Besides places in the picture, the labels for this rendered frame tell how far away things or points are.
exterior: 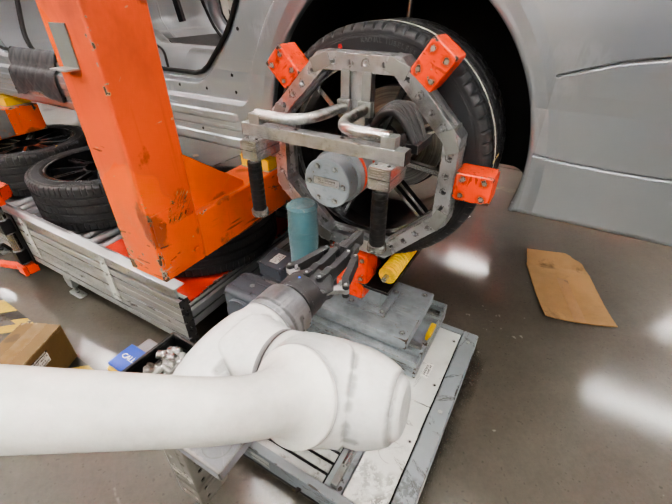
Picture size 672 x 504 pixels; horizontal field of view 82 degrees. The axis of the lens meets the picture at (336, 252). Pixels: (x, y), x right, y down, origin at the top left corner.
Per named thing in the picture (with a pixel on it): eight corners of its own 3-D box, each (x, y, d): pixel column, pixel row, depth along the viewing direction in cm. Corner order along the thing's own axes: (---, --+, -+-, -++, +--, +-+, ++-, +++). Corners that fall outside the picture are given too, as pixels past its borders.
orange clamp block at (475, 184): (458, 187, 100) (494, 195, 97) (449, 199, 95) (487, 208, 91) (463, 162, 97) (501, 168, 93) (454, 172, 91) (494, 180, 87)
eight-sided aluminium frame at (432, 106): (443, 263, 113) (483, 57, 82) (436, 275, 108) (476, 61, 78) (292, 218, 136) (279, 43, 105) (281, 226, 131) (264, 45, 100)
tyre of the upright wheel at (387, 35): (430, 256, 145) (562, 95, 99) (406, 291, 128) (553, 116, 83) (294, 158, 155) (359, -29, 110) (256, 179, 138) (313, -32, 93)
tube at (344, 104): (352, 115, 98) (353, 69, 92) (310, 135, 84) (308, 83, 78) (295, 106, 105) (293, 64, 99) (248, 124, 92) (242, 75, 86)
